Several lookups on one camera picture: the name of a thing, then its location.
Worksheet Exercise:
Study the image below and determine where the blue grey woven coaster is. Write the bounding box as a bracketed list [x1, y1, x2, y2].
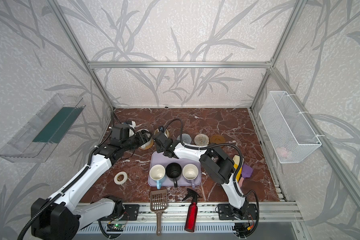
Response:
[177, 134, 192, 145]

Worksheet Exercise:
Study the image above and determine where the dark wooden coaster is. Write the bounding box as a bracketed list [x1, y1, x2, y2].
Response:
[210, 135, 226, 144]

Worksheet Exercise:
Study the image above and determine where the multicolour woven coaster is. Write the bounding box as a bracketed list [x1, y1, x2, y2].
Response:
[194, 134, 210, 146]

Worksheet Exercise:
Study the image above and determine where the white and blue mug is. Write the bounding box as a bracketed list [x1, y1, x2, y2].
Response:
[150, 165, 167, 190]

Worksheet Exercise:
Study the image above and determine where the lilac plastic tray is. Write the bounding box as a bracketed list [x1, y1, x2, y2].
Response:
[148, 152, 202, 187]

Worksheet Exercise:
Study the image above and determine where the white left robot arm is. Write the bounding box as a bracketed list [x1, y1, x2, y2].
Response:
[18, 121, 153, 240]

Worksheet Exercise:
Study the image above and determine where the black mug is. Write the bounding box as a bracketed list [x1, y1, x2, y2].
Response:
[166, 163, 182, 188]

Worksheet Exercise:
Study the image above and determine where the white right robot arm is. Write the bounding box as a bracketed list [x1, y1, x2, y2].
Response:
[153, 118, 260, 214]

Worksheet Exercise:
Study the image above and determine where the brown litter scoop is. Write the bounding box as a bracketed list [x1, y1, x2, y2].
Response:
[150, 189, 168, 236]

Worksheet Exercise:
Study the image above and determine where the pink item in basket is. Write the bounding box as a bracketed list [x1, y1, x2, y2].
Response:
[276, 147, 291, 159]

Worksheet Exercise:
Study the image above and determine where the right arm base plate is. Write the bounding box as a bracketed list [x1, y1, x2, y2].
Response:
[216, 204, 259, 221]

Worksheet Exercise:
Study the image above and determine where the white wire wall basket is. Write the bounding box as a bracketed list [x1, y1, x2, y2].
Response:
[259, 91, 322, 164]

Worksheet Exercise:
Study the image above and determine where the yellow black work glove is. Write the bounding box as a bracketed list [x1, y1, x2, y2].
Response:
[233, 155, 242, 182]

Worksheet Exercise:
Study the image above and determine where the green circuit board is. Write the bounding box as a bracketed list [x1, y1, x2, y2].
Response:
[107, 223, 126, 232]

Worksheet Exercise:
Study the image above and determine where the white and lilac mug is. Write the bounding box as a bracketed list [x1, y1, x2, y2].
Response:
[182, 164, 199, 189]

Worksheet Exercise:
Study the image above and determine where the beige ceramic mug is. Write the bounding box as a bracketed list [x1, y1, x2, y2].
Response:
[154, 128, 170, 138]

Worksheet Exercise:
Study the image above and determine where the clear plastic wall shelf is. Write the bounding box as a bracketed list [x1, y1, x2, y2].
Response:
[0, 94, 86, 163]

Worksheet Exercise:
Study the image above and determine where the red spray bottle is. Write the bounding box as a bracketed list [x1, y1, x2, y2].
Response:
[182, 188, 200, 233]

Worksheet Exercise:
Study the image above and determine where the white tape roll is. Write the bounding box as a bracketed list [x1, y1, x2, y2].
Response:
[114, 172, 128, 185]

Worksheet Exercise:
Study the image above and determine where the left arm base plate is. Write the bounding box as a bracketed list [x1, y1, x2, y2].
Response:
[116, 204, 140, 221]

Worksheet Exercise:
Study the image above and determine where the white speckled mug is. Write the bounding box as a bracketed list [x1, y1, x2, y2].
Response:
[136, 129, 152, 147]

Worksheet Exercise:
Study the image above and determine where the woven straw coaster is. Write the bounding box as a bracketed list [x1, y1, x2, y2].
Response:
[140, 139, 154, 150]

